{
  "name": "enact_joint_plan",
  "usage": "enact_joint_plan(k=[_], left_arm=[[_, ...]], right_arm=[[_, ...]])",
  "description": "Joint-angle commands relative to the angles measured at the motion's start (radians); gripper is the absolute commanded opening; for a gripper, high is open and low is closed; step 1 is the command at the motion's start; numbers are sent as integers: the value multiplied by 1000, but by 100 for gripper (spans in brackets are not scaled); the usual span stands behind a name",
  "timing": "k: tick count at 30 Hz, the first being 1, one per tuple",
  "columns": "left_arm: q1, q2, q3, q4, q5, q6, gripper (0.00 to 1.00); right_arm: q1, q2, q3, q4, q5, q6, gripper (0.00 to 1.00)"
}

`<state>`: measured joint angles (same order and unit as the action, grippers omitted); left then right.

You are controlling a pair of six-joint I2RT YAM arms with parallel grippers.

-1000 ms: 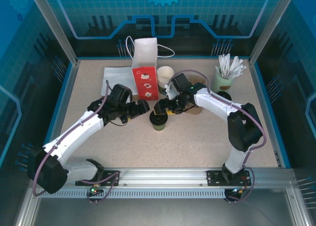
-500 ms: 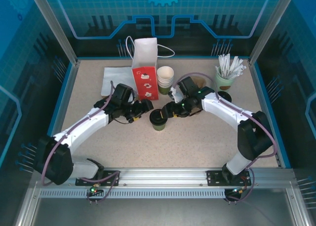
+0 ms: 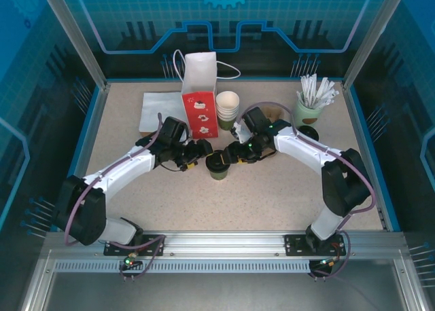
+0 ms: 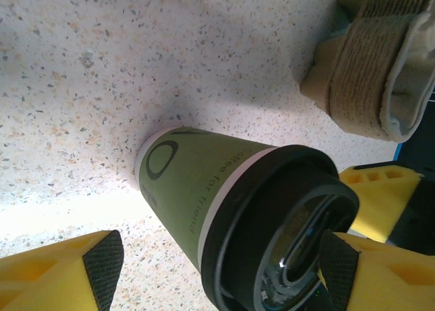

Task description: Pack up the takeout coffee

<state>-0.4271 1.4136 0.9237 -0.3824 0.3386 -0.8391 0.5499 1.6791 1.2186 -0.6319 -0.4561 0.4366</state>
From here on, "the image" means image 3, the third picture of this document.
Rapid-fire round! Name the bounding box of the black plastic cup lid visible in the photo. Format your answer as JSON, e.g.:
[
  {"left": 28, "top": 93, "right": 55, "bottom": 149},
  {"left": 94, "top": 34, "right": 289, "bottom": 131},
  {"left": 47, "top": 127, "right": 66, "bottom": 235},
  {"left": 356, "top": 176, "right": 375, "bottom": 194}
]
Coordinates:
[{"left": 205, "top": 150, "right": 229, "bottom": 172}]

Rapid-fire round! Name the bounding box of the red white paper gift bag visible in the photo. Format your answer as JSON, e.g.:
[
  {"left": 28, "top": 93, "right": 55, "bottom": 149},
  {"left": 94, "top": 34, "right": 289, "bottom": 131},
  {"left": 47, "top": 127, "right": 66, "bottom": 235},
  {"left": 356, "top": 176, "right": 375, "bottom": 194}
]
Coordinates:
[{"left": 173, "top": 49, "right": 241, "bottom": 139}]

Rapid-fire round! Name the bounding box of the white paper napkin stack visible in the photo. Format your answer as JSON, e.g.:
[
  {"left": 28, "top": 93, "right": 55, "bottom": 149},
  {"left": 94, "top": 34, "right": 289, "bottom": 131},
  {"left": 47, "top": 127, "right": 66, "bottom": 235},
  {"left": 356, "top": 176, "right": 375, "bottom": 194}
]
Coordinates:
[{"left": 138, "top": 92, "right": 184, "bottom": 135}]

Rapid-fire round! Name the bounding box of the stack of green paper cups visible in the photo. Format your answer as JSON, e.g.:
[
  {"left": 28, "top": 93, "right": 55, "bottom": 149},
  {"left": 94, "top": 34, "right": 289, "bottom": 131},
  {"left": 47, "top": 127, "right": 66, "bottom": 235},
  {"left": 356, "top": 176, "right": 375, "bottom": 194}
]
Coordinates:
[{"left": 215, "top": 90, "right": 241, "bottom": 131}]

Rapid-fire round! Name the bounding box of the blue table rim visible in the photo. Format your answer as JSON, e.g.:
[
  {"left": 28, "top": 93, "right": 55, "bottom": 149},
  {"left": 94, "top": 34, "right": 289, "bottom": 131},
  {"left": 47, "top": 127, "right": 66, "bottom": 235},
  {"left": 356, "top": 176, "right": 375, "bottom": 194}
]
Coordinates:
[{"left": 66, "top": 75, "right": 402, "bottom": 234}]

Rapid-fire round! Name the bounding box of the mint green straw holder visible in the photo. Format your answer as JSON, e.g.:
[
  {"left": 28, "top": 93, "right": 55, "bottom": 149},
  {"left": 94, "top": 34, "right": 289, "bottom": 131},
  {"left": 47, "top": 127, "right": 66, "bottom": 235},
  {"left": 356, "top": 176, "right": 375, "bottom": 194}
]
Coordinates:
[{"left": 292, "top": 96, "right": 322, "bottom": 128}]

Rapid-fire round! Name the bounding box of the grey metal shelf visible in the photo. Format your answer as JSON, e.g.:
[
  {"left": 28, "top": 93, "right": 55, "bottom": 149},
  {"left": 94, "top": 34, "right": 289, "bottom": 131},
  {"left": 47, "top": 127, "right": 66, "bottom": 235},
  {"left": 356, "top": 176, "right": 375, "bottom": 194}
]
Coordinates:
[{"left": 20, "top": 256, "right": 429, "bottom": 311}]

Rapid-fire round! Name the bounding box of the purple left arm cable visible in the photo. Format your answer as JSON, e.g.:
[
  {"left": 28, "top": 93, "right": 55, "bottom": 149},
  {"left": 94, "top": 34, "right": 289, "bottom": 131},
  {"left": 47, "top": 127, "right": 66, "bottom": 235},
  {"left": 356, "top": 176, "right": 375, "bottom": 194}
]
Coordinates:
[{"left": 63, "top": 113, "right": 164, "bottom": 247}]

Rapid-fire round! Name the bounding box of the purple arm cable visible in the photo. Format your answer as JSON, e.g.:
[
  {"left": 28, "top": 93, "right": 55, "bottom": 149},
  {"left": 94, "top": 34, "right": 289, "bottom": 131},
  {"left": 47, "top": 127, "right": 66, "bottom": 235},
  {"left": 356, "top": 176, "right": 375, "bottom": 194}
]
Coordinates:
[
  {"left": 236, "top": 102, "right": 377, "bottom": 232},
  {"left": 63, "top": 113, "right": 164, "bottom": 247}
]

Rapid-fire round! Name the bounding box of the aluminium front rail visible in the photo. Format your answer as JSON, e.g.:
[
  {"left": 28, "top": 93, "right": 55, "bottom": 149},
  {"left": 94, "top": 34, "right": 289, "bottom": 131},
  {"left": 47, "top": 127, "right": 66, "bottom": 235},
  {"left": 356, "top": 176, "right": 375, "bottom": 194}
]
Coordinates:
[{"left": 40, "top": 230, "right": 408, "bottom": 258}]

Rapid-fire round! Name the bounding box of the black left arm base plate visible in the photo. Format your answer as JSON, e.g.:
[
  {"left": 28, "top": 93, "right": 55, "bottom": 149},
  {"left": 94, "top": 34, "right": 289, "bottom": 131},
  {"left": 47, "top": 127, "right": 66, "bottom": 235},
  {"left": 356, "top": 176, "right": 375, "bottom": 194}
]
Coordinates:
[{"left": 103, "top": 234, "right": 167, "bottom": 257}]

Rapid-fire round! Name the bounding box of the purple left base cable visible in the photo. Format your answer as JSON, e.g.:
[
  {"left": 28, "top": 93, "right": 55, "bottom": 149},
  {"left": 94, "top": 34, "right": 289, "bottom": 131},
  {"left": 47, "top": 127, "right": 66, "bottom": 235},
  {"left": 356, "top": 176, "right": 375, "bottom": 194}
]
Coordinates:
[{"left": 118, "top": 234, "right": 167, "bottom": 282}]

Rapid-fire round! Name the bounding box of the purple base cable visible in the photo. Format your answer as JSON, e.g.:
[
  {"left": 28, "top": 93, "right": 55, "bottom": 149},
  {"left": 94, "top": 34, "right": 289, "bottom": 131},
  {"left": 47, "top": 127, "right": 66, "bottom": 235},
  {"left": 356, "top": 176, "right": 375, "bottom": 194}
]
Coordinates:
[
  {"left": 118, "top": 234, "right": 167, "bottom": 282},
  {"left": 311, "top": 238, "right": 356, "bottom": 282}
]

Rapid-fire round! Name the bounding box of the slotted aluminium cable duct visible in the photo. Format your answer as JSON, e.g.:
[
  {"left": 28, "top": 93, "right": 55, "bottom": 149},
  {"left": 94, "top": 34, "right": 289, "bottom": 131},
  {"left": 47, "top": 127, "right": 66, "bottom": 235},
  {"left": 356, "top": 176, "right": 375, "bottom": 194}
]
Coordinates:
[{"left": 52, "top": 259, "right": 315, "bottom": 274}]

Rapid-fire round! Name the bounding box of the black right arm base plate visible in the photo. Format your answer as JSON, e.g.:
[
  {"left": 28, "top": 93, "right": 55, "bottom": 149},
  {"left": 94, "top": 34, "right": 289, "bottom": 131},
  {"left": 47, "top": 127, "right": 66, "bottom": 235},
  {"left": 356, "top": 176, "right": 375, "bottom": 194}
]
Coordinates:
[{"left": 283, "top": 234, "right": 347, "bottom": 257}]

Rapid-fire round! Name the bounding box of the aluminium left frame post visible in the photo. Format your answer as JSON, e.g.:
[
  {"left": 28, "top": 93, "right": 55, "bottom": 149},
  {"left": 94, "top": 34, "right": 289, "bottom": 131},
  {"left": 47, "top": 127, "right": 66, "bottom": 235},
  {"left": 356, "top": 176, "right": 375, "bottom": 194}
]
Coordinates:
[{"left": 36, "top": 0, "right": 112, "bottom": 92}]

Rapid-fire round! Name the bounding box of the aluminium frame post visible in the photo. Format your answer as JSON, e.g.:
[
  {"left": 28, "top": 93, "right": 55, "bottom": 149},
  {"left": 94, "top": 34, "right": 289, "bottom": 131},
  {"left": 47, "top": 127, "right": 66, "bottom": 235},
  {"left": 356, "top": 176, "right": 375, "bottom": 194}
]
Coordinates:
[
  {"left": 341, "top": 0, "right": 411, "bottom": 92},
  {"left": 36, "top": 0, "right": 112, "bottom": 92}
]

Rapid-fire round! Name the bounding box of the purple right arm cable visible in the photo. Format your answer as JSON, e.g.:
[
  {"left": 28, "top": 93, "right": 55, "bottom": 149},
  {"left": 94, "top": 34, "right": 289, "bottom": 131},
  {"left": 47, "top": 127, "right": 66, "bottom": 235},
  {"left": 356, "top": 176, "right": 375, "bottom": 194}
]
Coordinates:
[{"left": 236, "top": 102, "right": 377, "bottom": 232}]

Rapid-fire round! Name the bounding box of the aluminium right frame post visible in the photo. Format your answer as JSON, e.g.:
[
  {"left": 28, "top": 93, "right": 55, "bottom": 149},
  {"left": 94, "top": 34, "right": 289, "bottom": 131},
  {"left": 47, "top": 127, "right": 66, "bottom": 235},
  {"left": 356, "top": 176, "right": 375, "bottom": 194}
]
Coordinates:
[{"left": 341, "top": 0, "right": 411, "bottom": 92}]

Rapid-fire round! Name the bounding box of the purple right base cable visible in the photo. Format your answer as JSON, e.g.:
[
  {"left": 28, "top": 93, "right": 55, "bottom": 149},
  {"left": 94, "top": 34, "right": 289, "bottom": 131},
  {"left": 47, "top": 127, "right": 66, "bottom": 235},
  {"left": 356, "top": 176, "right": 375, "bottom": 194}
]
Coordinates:
[{"left": 311, "top": 238, "right": 356, "bottom": 282}]

